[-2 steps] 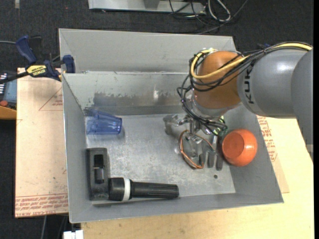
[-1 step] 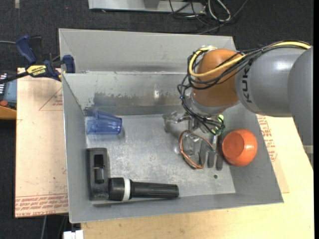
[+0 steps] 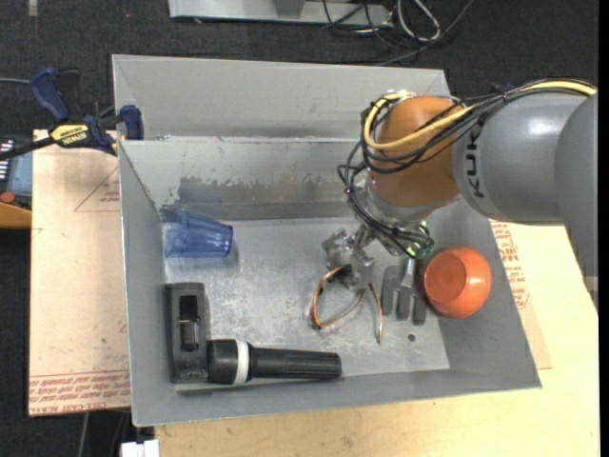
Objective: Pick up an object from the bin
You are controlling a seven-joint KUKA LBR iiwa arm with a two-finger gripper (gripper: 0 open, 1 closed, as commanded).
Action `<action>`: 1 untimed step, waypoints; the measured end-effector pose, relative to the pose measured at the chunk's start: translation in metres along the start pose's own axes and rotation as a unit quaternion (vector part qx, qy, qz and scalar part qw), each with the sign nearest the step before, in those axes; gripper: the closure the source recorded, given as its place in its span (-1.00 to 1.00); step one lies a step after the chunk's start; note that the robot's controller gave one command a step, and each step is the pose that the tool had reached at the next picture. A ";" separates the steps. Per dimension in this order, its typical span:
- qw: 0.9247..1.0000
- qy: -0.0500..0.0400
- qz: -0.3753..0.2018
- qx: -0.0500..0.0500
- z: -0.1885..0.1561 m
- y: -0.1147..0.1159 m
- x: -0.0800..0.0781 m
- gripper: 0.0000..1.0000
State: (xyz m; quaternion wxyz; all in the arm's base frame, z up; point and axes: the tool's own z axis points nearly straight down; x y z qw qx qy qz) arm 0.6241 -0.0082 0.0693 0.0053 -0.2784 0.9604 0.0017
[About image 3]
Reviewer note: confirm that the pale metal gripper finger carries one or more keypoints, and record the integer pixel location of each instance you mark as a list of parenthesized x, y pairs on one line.
[(361, 269), (337, 244)]

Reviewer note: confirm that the grey toy fork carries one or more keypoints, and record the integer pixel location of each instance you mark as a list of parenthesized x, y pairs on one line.
[(391, 293)]

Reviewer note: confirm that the grey metal bin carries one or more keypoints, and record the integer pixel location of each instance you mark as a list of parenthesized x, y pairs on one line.
[(266, 293)]

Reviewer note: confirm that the orange bowl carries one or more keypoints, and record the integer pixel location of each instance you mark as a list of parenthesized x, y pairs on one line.
[(459, 281)]

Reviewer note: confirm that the clear blue plastic cup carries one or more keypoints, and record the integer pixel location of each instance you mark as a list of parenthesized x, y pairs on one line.
[(200, 241)]

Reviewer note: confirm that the brown cardboard board, red print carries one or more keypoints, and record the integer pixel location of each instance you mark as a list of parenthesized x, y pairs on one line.
[(71, 279)]

